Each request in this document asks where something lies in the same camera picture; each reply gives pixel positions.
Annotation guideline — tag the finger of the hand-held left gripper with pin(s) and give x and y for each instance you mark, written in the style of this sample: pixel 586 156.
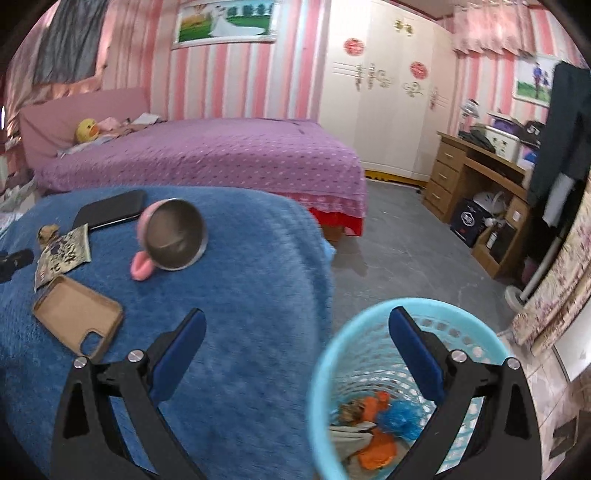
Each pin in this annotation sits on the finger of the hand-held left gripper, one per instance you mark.
pixel 16 263

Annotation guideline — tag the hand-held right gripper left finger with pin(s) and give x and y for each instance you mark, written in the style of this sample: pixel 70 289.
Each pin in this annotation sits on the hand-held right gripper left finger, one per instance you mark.
pixel 180 355

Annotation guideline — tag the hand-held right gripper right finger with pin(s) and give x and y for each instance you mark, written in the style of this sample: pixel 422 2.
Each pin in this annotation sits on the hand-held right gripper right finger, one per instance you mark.
pixel 415 355

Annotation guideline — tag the blue plastic bag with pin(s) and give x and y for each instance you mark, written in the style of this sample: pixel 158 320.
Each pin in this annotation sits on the blue plastic bag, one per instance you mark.
pixel 401 417

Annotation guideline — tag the light blue plastic basket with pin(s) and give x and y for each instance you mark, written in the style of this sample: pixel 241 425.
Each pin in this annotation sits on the light blue plastic basket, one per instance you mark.
pixel 332 360

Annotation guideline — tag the orange plastic bag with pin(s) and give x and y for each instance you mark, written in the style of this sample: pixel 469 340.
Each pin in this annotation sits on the orange plastic bag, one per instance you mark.
pixel 378 450

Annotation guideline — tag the beige paper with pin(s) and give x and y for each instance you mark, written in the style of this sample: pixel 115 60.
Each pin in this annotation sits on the beige paper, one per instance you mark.
pixel 351 434

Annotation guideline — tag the small brown figurine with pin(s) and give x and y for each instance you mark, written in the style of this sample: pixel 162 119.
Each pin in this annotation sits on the small brown figurine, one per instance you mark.
pixel 48 232

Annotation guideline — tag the patterned snack packet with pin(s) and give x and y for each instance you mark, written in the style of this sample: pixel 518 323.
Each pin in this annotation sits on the patterned snack packet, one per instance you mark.
pixel 64 254

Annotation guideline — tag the brown phone case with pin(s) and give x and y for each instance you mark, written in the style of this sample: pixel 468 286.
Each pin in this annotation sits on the brown phone case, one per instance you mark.
pixel 69 309

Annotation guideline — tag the blue fleece blanket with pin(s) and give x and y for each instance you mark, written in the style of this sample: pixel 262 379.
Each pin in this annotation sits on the blue fleece blanket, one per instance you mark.
pixel 231 286

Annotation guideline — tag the black smartphone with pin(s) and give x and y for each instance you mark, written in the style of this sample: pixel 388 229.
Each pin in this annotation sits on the black smartphone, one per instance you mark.
pixel 111 210

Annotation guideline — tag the pink steel-lined bowl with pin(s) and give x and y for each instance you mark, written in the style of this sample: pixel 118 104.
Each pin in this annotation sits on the pink steel-lined bowl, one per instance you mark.
pixel 175 235

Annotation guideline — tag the pink covered headboard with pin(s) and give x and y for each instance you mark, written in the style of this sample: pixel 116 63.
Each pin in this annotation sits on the pink covered headboard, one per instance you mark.
pixel 51 124

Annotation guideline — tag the black printed box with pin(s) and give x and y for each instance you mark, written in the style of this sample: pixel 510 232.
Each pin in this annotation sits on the black printed box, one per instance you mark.
pixel 467 221

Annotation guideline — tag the yellow duck plush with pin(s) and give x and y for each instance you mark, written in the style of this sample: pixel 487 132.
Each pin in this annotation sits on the yellow duck plush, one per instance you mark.
pixel 87 130

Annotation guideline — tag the floral cloth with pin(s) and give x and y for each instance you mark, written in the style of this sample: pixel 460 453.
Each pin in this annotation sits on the floral cloth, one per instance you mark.
pixel 558 286

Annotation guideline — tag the small white fan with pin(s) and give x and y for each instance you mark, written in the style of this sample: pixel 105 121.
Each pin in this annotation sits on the small white fan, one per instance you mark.
pixel 489 202

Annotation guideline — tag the wooden desk with drawers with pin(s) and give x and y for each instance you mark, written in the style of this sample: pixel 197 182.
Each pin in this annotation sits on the wooden desk with drawers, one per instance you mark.
pixel 445 173

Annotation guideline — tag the bed with purple cover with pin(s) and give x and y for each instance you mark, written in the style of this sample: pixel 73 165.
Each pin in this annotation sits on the bed with purple cover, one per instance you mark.
pixel 221 152

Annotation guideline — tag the grey hanging cloth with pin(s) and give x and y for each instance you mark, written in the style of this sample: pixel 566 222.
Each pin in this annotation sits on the grey hanging cloth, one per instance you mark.
pixel 69 41

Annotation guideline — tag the white storage box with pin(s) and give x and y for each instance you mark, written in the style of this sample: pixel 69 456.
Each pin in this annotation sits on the white storage box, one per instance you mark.
pixel 505 138

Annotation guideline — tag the white wardrobe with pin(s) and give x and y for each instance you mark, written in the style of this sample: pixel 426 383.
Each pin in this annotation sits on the white wardrobe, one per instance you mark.
pixel 383 115

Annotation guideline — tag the dark hanging jacket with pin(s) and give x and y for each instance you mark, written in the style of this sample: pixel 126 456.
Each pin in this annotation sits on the dark hanging jacket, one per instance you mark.
pixel 565 129

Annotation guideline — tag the pink curtain valance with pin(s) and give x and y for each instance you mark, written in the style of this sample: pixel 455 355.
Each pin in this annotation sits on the pink curtain valance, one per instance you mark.
pixel 498 25

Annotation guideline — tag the small wall poster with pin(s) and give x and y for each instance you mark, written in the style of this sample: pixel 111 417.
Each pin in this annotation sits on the small wall poster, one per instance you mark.
pixel 531 78

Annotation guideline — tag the large wall poster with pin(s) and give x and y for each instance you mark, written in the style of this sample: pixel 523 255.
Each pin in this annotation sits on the large wall poster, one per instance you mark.
pixel 226 21

